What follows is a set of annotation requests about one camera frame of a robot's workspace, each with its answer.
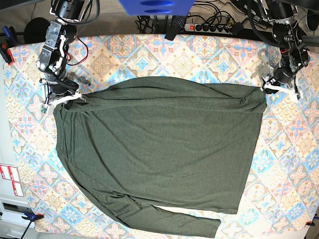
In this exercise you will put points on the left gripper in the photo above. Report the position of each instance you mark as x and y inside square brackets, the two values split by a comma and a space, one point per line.
[280, 81]

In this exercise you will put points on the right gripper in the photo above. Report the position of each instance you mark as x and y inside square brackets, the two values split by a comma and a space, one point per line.
[61, 89]

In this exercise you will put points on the dark green long-sleeve shirt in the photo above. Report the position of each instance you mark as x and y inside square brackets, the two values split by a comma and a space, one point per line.
[148, 144]

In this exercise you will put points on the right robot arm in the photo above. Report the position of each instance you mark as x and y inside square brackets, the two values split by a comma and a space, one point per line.
[54, 56]

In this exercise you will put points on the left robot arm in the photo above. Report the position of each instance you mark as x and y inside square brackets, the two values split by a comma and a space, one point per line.
[294, 53]

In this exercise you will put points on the black round stool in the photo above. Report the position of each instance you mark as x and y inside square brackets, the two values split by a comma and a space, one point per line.
[35, 30]

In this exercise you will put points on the red white stickers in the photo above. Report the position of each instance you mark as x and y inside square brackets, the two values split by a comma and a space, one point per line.
[10, 181]

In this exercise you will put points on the white power strip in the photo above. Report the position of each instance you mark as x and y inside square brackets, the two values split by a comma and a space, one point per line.
[207, 28]

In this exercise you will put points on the colourful patterned tablecloth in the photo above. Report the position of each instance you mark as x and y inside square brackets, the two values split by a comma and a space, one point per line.
[282, 190]

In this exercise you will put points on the blue plastic box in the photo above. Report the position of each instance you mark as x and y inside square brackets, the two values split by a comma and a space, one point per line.
[157, 7]

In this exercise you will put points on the black remote control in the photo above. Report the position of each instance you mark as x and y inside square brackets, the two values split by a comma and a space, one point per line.
[176, 24]

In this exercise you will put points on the blue clamp bottom left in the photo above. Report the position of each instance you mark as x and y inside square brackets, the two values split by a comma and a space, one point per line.
[31, 218]

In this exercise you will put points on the black clamp bottom right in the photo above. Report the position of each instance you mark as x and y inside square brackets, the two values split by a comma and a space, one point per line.
[311, 223]

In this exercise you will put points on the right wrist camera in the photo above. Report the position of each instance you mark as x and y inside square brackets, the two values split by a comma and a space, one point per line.
[47, 110]

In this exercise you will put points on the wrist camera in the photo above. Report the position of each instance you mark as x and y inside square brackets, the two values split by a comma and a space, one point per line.
[47, 110]
[297, 96]

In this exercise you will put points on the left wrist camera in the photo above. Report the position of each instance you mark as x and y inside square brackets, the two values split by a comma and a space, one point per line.
[297, 96]

